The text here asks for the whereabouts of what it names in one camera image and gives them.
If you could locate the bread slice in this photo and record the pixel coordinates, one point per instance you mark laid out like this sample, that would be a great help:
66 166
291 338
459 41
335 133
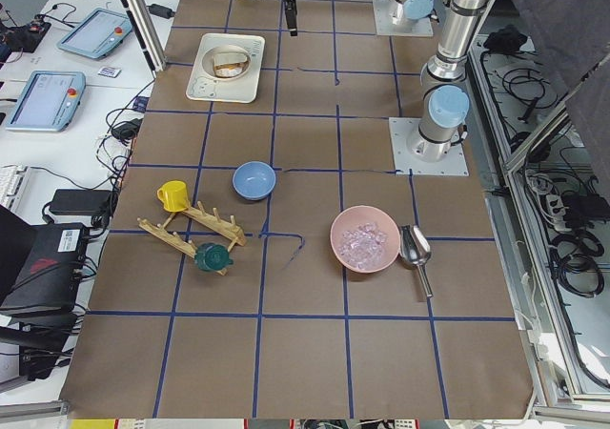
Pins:
231 72
230 58

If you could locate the white keyboard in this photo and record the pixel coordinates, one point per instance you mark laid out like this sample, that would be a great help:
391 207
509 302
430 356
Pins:
14 181

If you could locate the pink bowl with ice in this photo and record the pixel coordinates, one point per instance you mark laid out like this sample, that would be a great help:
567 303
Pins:
365 239

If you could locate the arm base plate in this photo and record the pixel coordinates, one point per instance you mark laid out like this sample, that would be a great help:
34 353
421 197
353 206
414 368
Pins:
415 155
384 26

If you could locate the blue teach pendant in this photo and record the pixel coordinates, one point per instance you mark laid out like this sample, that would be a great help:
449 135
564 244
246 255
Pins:
48 102
97 35

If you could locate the black computer box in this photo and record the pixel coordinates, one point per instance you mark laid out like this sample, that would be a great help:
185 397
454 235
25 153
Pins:
40 265

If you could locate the lower blue teach pendant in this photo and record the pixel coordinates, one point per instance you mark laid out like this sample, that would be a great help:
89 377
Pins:
48 102

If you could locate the upper blue teach pendant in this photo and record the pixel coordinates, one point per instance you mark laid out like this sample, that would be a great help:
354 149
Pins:
97 35

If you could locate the cream bear tray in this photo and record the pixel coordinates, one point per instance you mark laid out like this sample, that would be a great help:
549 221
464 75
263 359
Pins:
202 87

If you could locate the metal scoop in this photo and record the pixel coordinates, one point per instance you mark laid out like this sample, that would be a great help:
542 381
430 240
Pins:
415 250

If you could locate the beige round plate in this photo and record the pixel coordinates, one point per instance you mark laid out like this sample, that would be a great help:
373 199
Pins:
207 59

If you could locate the dark green mug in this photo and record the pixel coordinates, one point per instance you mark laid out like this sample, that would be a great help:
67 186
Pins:
212 257

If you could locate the yellow mug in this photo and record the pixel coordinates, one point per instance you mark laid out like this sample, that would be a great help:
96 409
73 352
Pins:
174 196

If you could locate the bread slice on plate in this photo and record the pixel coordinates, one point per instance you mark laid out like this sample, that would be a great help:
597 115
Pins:
231 72

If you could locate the aluminium frame post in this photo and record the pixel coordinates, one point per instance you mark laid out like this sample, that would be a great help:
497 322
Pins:
146 35

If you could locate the black power adapter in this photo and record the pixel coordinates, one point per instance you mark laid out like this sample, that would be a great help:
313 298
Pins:
161 11

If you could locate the blue bowl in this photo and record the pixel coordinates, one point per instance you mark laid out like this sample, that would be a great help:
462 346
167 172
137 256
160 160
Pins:
254 180

